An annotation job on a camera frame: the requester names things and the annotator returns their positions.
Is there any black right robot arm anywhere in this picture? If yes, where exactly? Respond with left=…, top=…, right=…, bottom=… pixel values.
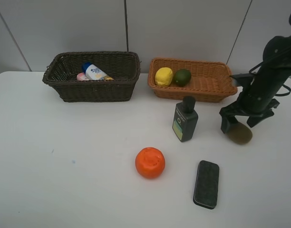
left=220, top=36, right=291, bottom=133

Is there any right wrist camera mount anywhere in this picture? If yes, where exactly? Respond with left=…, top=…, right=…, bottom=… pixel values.
left=231, top=73, right=254, bottom=87

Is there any orange wicker basket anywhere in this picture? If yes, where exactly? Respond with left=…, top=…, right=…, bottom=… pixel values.
left=147, top=57, right=237, bottom=103

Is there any brown kiwi fruit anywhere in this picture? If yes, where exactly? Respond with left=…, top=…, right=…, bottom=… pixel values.
left=226, top=122, right=253, bottom=145

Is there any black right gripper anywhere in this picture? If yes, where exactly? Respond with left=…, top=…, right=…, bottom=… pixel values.
left=219, top=99, right=280, bottom=133

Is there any pink white-capped bottle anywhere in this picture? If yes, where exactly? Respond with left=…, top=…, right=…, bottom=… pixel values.
left=77, top=72, right=89, bottom=81

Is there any dark green black-capped bottle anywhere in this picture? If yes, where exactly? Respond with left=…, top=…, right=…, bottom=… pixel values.
left=172, top=96, right=198, bottom=143

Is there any green lime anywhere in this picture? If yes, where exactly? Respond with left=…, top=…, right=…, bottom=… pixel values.
left=173, top=69, right=192, bottom=87

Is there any orange fruit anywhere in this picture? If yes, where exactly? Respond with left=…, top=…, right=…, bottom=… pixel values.
left=135, top=147, right=165, bottom=179

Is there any white blue-capped shampoo bottle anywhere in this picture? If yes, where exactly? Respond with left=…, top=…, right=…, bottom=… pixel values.
left=82, top=62, right=114, bottom=80

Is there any dark brown wicker basket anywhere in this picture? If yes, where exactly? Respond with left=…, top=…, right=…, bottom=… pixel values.
left=42, top=51, right=140, bottom=103

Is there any yellow lemon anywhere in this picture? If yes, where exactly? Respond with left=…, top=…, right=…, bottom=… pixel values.
left=155, top=67, right=173, bottom=86

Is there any black whiteboard eraser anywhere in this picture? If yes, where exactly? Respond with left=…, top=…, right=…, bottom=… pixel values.
left=193, top=160, right=220, bottom=209

